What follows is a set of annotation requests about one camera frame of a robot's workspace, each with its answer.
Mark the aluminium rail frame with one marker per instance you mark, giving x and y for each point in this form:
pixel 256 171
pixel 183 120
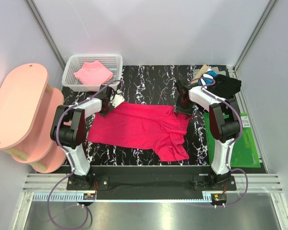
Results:
pixel 153 201

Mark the black folded t-shirt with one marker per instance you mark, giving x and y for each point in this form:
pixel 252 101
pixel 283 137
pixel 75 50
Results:
pixel 225 87

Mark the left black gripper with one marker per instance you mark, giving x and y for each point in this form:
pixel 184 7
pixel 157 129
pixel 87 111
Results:
pixel 103 113

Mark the white plastic mesh basket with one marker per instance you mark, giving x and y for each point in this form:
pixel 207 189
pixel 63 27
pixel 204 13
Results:
pixel 112 62

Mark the grey folded t-shirt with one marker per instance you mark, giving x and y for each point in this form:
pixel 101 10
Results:
pixel 215 69

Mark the tan folded t-shirt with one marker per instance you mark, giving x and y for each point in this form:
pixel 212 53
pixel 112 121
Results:
pixel 200 73

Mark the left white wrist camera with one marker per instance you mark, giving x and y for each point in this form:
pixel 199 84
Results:
pixel 116 98

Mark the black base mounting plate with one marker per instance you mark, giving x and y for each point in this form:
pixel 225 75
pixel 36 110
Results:
pixel 153 183

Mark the blue white graphic t-shirt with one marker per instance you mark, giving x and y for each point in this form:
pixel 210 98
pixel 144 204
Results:
pixel 207 78

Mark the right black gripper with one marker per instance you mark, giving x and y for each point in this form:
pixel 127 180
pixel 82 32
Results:
pixel 186 112

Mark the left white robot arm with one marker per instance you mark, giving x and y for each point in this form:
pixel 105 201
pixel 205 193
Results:
pixel 68 131

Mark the green cutting mat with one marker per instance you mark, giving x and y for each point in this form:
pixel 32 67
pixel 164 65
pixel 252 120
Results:
pixel 244 154

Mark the pink three-tier wooden shelf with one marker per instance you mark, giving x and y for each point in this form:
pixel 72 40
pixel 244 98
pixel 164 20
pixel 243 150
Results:
pixel 27 109

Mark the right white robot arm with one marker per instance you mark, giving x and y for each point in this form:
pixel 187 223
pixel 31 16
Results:
pixel 224 122

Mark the crimson red t-shirt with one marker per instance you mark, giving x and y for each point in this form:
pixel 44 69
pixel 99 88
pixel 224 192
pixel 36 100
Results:
pixel 143 126

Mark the light pink folded t-shirt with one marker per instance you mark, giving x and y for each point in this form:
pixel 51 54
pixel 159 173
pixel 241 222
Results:
pixel 93 73

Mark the white slotted cable duct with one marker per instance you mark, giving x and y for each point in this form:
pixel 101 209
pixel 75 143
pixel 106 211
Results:
pixel 70 197

